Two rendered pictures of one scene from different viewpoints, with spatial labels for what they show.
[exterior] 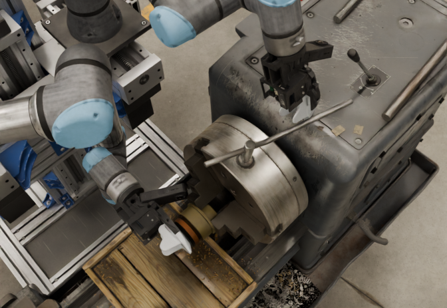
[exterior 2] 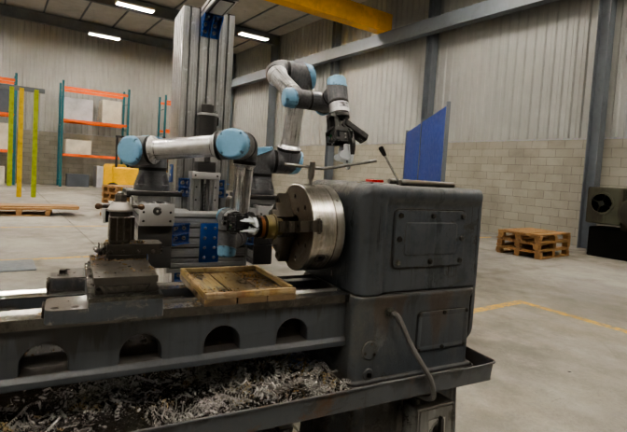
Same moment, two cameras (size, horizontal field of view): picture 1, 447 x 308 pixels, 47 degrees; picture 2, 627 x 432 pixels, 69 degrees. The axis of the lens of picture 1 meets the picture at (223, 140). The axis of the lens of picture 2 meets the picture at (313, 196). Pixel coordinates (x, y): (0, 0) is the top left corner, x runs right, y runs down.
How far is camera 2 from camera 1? 154 cm
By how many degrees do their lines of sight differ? 59
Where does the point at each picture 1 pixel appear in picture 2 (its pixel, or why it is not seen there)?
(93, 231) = not seen: hidden behind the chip
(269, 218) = (313, 207)
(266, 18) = (329, 91)
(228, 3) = (316, 95)
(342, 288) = not seen: outside the picture
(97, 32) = (257, 187)
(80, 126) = (231, 134)
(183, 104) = not seen: hidden behind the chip
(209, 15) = (306, 94)
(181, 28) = (292, 91)
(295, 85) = (341, 127)
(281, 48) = (335, 106)
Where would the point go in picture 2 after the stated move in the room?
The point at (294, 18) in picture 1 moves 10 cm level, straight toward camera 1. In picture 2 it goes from (341, 92) to (330, 87)
